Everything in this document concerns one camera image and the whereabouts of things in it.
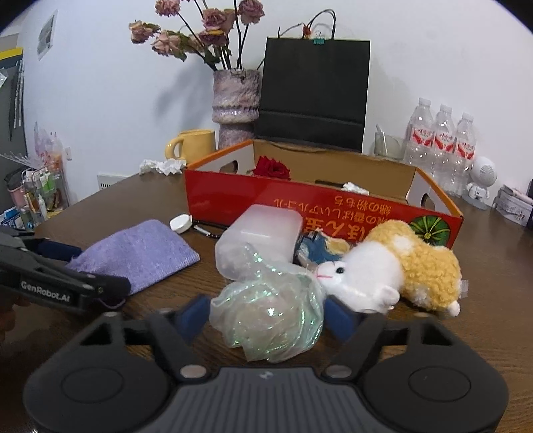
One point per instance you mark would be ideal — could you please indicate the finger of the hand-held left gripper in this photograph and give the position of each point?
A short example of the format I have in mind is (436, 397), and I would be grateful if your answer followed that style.
(56, 251)
(112, 286)

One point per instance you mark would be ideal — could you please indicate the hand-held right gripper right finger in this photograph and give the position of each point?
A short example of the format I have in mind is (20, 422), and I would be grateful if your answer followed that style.
(339, 319)

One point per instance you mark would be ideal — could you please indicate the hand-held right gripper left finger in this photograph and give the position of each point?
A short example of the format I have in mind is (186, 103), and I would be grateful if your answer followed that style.
(195, 313)

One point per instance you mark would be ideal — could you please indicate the purple cloth pouch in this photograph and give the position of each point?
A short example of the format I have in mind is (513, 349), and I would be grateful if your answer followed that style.
(141, 254)

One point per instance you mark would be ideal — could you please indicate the iridescent plastic wrap ball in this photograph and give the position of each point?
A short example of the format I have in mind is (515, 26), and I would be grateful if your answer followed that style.
(266, 316)

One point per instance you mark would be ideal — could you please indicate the white earbud case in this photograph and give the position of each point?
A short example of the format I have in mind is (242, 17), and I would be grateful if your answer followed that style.
(180, 223)

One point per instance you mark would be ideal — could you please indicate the white and yellow plush toy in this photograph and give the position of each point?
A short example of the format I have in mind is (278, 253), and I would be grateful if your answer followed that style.
(420, 266)

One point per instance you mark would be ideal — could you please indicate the translucent plastic container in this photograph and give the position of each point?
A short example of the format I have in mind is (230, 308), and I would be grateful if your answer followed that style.
(262, 229)

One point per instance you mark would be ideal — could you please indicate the orange cardboard box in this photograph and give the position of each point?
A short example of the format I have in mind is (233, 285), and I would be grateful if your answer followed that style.
(233, 195)

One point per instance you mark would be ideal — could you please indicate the clear acrylic organizer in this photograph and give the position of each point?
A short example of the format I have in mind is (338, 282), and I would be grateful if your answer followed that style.
(41, 191)

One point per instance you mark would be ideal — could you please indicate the small blue pouch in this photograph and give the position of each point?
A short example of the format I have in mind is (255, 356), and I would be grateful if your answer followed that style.
(316, 250)

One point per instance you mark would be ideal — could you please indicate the white vented panel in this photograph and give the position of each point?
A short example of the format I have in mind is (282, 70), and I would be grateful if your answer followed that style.
(110, 182)

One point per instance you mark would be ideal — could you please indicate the translucent pink packet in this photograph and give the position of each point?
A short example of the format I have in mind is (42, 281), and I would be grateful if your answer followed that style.
(48, 143)

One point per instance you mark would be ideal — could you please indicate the crumpled white tissue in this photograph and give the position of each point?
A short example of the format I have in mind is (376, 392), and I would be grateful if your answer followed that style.
(166, 166)

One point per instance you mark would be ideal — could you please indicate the small white tissue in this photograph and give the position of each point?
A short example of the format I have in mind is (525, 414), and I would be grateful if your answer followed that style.
(354, 187)

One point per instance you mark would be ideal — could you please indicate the grey pegboard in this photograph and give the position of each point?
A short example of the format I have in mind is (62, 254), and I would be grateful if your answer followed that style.
(6, 108)

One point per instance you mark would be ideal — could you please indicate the red rose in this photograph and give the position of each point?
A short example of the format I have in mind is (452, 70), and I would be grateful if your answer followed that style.
(270, 168)

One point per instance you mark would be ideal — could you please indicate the yellow mug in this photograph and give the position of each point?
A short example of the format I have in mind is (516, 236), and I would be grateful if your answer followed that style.
(198, 145)

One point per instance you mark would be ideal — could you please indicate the glass cup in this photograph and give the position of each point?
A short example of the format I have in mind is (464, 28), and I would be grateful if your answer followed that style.
(389, 146)

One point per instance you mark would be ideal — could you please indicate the clear water bottle red label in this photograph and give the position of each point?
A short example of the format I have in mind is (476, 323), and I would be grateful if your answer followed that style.
(444, 139)
(420, 137)
(465, 145)

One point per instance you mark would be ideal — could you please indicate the white robot figure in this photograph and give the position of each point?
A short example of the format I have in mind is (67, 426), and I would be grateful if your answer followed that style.
(483, 170)

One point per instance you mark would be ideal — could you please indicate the printed white box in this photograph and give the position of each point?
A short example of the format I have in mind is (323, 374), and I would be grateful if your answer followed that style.
(512, 205)

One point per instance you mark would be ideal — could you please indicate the purple ceramic vase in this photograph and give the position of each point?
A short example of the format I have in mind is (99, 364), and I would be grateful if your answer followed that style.
(235, 104)

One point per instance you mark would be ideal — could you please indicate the black paper bag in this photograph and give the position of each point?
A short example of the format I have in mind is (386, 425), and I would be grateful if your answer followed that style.
(312, 83)

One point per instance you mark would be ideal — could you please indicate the teal binder clip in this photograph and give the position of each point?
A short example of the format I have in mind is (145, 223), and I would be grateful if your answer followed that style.
(319, 40)

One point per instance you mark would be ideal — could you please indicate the wall poster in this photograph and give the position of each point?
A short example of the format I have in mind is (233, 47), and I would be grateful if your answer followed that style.
(46, 35)

